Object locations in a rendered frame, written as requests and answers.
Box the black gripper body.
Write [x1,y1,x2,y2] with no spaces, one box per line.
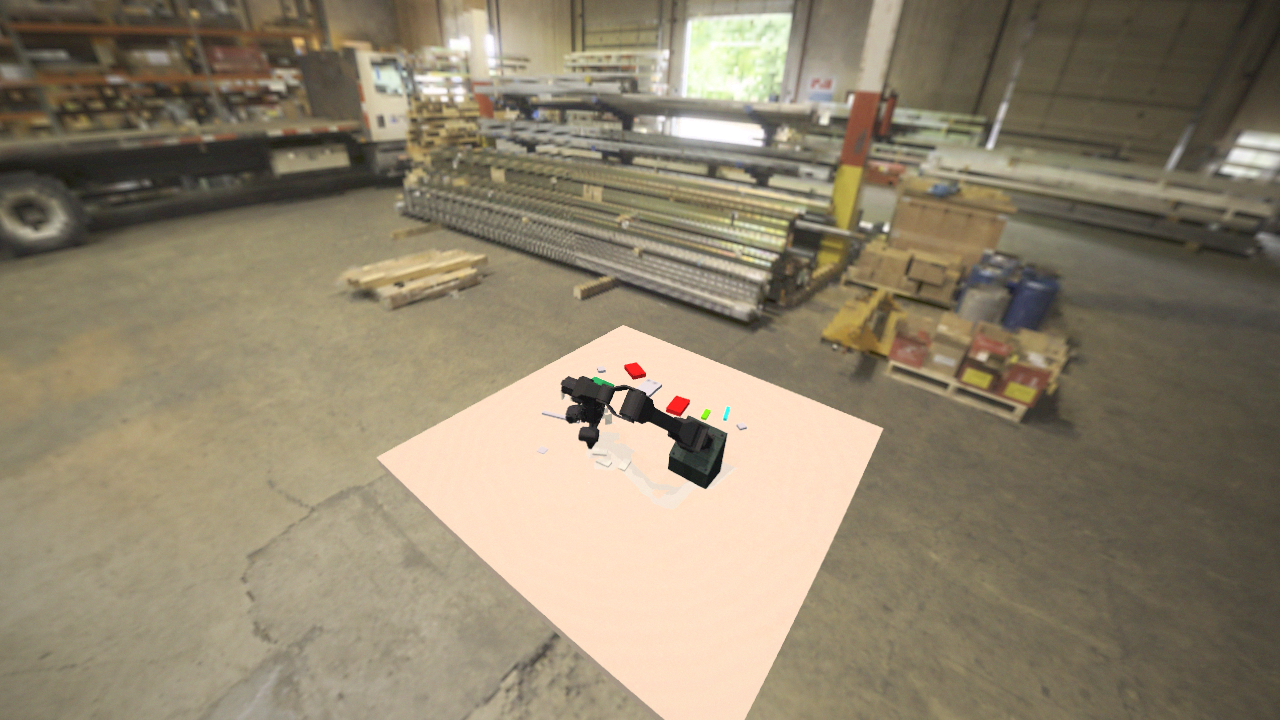
[579,404,605,443]

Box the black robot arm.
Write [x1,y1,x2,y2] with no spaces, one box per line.
[561,375,716,454]

